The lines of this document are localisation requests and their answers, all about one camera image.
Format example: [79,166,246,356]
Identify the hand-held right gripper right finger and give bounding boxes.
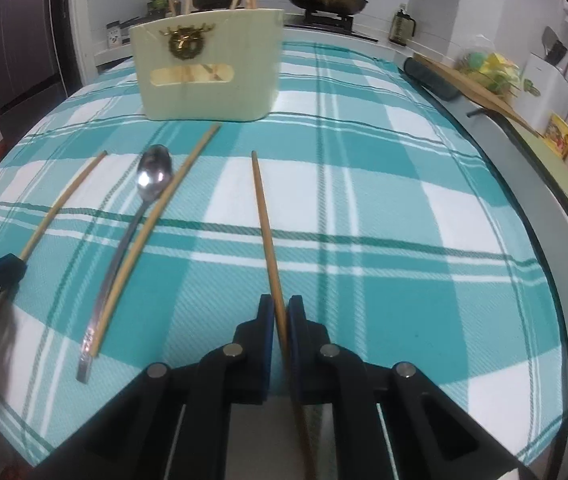
[287,295,541,480]

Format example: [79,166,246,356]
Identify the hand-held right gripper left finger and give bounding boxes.
[36,294,276,480]

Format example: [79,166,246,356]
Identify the large metal spoon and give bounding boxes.
[76,144,173,386]

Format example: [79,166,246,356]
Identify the cream utensil holder box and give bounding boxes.
[130,7,285,124]

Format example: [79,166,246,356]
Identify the teal plaid tablecloth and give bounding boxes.
[0,40,568,469]

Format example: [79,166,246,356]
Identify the grey refrigerator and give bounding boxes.
[0,0,67,128]

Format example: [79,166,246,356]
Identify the green cutting board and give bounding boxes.
[501,117,568,263]

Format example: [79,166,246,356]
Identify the wooden cutting board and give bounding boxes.
[414,55,546,139]

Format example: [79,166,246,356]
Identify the black gas cooktop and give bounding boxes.
[283,10,381,44]

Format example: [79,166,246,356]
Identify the plastic bag of vegetables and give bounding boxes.
[455,49,523,97]

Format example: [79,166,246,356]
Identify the yellow printed mug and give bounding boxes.
[544,113,568,159]

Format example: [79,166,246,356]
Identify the dark drinking bottle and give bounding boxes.
[389,3,417,47]

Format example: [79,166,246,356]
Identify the white knife holder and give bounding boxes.
[518,52,568,122]

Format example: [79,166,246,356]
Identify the black spatula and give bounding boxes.
[543,26,568,66]

